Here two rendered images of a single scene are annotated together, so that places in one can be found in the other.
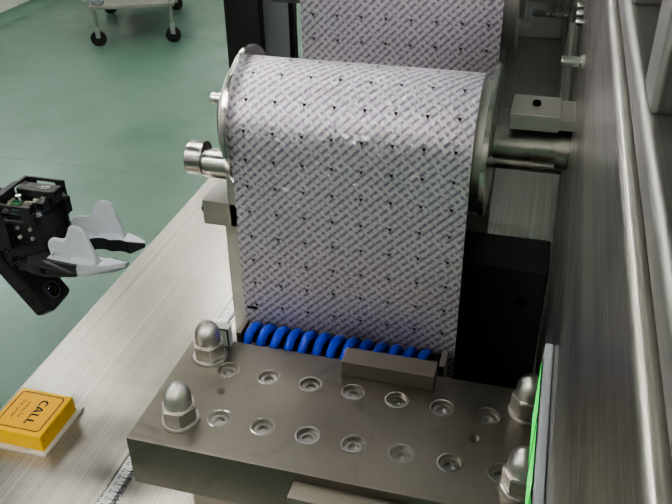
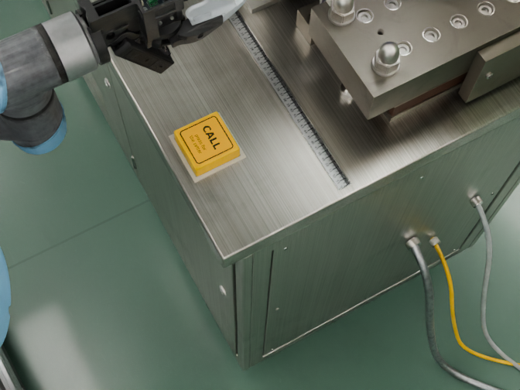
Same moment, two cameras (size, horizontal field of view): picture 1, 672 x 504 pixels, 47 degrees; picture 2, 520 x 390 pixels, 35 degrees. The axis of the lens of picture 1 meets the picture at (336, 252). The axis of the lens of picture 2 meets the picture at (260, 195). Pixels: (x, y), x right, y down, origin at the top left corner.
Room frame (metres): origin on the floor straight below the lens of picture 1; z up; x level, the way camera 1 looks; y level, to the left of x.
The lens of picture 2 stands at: (0.26, 0.70, 1.95)
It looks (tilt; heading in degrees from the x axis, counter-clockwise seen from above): 66 degrees down; 313
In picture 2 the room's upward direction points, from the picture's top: 3 degrees clockwise
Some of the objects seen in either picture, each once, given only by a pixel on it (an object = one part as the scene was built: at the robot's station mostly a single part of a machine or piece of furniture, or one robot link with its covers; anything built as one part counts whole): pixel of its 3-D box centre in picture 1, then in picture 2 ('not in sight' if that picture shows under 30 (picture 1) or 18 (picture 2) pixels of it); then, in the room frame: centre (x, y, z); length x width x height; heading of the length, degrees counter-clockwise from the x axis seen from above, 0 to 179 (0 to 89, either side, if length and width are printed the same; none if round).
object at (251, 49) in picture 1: (250, 116); not in sight; (0.77, 0.09, 1.25); 0.15 x 0.01 x 0.15; 164
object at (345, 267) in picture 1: (347, 276); not in sight; (0.67, -0.01, 1.11); 0.23 x 0.01 x 0.18; 74
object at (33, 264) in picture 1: (50, 258); (186, 24); (0.74, 0.32, 1.09); 0.09 x 0.05 x 0.02; 65
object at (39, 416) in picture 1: (32, 418); (206, 143); (0.68, 0.36, 0.91); 0.07 x 0.07 x 0.02; 74
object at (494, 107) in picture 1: (490, 140); not in sight; (0.70, -0.15, 1.25); 0.15 x 0.01 x 0.15; 164
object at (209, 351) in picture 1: (208, 339); (343, 5); (0.64, 0.14, 1.05); 0.04 x 0.04 x 0.04
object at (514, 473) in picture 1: (523, 468); not in sight; (0.46, -0.16, 1.05); 0.04 x 0.04 x 0.04
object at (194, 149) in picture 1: (198, 157); not in sight; (0.82, 0.16, 1.18); 0.04 x 0.02 x 0.04; 164
